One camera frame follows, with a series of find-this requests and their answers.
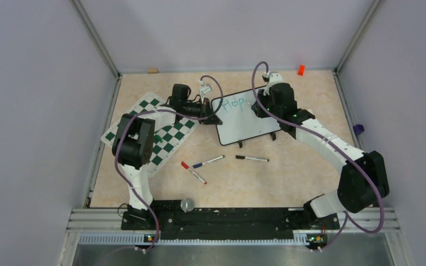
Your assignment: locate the purple toy block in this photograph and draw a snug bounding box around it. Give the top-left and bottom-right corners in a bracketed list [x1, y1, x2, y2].
[353, 124, 365, 136]

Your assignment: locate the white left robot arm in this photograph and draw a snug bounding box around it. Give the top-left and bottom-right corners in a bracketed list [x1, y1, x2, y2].
[112, 84, 222, 229]

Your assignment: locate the blue cap marker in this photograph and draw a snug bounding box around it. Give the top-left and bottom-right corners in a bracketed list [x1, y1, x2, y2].
[192, 155, 225, 168]

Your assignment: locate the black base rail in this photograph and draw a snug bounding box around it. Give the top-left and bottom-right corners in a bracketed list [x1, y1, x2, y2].
[121, 200, 339, 241]

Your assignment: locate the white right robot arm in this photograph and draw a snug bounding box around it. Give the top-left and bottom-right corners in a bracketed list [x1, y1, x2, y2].
[251, 83, 389, 228]

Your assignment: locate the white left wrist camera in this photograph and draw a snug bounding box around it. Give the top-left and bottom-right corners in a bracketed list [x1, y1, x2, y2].
[199, 84, 212, 96]

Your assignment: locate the red cap marker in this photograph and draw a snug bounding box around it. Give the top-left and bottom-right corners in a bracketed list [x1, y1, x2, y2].
[181, 161, 207, 185]

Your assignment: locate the green white chess mat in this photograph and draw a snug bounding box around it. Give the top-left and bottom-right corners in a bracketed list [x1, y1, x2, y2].
[100, 91, 199, 179]

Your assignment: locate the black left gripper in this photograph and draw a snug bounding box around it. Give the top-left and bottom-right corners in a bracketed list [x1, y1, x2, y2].
[182, 98, 222, 126]

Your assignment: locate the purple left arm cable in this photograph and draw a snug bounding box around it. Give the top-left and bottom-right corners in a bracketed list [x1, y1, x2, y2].
[114, 75, 224, 254]

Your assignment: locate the white whiteboard black frame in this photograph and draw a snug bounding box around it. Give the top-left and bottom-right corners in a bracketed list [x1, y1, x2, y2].
[211, 89, 280, 146]

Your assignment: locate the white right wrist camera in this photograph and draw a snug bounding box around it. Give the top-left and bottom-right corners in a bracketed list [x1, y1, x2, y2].
[262, 71, 283, 91]

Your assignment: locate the wooden cork piece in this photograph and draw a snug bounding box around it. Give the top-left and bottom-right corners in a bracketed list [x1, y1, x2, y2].
[147, 68, 159, 74]

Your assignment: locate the orange toy block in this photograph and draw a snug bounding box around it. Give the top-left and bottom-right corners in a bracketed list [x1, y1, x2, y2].
[297, 65, 306, 76]

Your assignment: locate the black cap marker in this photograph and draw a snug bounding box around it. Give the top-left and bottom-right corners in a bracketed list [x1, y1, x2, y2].
[235, 155, 270, 162]

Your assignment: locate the grey round knob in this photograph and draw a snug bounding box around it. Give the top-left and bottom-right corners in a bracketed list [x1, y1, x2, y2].
[180, 198, 195, 213]

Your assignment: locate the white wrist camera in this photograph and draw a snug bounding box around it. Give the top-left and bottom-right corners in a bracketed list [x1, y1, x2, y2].
[199, 84, 212, 96]
[262, 71, 283, 91]

